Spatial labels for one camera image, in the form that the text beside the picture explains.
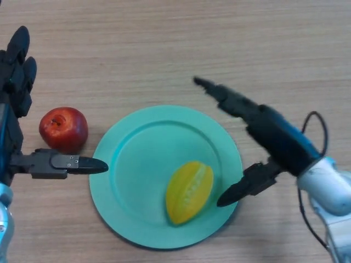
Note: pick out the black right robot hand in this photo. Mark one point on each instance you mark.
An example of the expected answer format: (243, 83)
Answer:
(279, 139)

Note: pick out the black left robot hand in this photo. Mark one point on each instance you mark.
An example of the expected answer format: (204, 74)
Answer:
(9, 120)

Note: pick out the yellow starfruit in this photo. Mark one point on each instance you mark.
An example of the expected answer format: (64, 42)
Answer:
(189, 191)

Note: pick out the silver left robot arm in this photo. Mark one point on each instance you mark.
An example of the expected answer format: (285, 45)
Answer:
(5, 233)

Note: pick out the green round plate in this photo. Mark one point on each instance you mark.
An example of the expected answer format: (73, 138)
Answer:
(137, 178)

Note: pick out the red apple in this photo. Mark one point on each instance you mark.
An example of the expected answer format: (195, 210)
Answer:
(64, 128)

